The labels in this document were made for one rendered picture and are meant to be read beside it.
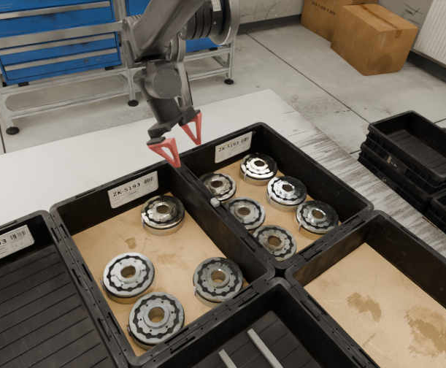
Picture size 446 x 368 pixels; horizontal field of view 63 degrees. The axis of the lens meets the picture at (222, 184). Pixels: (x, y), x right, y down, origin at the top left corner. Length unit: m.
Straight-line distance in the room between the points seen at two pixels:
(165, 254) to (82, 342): 0.24
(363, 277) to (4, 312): 0.74
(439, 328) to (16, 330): 0.82
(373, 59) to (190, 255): 2.99
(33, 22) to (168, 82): 1.87
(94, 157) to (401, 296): 0.99
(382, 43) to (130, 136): 2.63
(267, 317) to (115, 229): 0.40
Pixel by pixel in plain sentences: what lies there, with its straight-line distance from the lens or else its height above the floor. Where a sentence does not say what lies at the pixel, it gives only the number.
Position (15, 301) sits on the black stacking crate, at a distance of 0.86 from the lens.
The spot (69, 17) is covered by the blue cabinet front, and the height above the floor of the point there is 0.66.
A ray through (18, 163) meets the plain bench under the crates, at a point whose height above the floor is 0.70.
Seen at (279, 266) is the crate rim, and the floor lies 0.93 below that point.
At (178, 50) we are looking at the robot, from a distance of 1.61.
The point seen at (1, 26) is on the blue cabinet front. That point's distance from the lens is 2.54.
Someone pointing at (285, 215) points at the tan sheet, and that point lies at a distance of 0.94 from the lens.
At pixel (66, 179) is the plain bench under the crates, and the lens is 1.25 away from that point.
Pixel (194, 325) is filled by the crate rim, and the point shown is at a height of 0.93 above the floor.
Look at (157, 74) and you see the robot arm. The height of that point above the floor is 1.19.
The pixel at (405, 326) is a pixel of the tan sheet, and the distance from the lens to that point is 0.86.
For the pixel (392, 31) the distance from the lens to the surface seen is 3.58.
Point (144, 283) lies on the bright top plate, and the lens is 0.77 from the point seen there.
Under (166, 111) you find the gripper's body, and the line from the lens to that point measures 0.80.
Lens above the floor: 1.52
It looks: 44 degrees down
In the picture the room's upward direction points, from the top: 4 degrees clockwise
